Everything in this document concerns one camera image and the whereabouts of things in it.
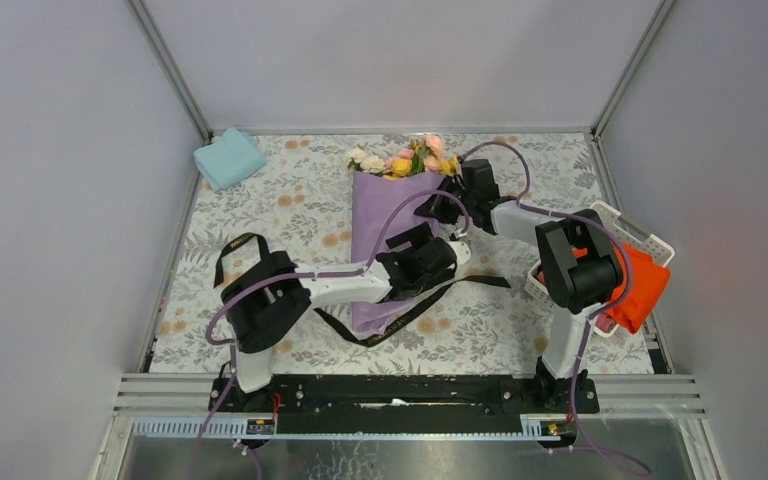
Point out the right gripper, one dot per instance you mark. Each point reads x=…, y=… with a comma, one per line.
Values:
x=434, y=207

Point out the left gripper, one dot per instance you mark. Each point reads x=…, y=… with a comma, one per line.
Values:
x=412, y=237

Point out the yellow fake flower stem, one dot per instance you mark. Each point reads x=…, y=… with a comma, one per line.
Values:
x=404, y=166

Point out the pink purple wrapping paper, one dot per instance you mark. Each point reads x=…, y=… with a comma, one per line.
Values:
x=374, y=200

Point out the pink fake flower stem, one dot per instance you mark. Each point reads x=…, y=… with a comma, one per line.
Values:
x=430, y=152

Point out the black ribbon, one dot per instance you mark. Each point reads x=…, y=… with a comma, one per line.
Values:
x=424, y=302

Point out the white fake flower stem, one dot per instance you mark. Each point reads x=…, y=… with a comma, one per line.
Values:
x=360, y=160

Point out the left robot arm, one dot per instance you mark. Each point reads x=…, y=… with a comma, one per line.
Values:
x=265, y=302

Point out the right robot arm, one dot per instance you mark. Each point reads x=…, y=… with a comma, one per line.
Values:
x=580, y=260

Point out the floral tablecloth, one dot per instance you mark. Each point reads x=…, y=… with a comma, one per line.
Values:
x=301, y=203

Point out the white plastic basket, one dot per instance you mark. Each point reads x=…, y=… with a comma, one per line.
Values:
x=630, y=233

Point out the light blue folded towel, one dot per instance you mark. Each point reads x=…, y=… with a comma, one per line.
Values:
x=232, y=158

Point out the orange cloth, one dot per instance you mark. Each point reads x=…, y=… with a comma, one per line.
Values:
x=649, y=282

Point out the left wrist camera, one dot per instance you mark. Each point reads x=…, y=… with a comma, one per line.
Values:
x=461, y=251

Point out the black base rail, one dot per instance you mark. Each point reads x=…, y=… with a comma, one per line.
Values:
x=414, y=404

